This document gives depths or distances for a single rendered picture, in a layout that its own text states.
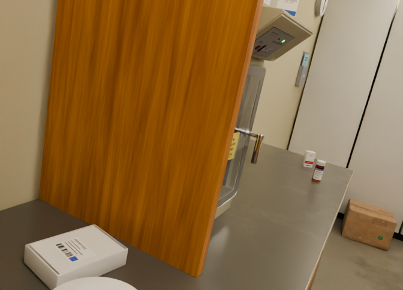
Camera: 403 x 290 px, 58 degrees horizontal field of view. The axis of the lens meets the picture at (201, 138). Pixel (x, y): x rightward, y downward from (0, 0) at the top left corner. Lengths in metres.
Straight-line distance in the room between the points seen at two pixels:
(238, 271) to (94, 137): 0.45
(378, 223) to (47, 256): 3.20
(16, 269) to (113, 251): 0.18
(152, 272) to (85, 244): 0.15
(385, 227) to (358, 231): 0.23
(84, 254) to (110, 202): 0.17
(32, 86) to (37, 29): 0.14
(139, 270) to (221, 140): 0.33
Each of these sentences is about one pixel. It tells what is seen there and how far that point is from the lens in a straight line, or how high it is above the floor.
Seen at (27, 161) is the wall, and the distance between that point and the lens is 1.05.
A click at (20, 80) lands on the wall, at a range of 0.97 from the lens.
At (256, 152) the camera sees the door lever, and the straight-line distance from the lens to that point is 1.05.
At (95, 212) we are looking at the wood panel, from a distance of 0.94.
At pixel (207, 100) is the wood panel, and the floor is 1.31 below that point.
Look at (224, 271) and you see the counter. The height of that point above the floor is 0.94.
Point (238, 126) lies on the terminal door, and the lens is 0.98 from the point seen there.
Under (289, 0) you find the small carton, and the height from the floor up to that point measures 1.56.
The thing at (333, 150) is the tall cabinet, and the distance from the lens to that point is 3.91.
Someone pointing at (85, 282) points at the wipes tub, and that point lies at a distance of 0.53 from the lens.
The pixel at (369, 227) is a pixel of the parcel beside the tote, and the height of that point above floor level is 0.17.
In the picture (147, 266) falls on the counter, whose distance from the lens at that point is 0.84.
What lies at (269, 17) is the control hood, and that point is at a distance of 0.76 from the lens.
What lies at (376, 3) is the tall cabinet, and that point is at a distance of 3.91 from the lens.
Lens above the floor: 1.41
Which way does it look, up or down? 14 degrees down
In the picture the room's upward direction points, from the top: 12 degrees clockwise
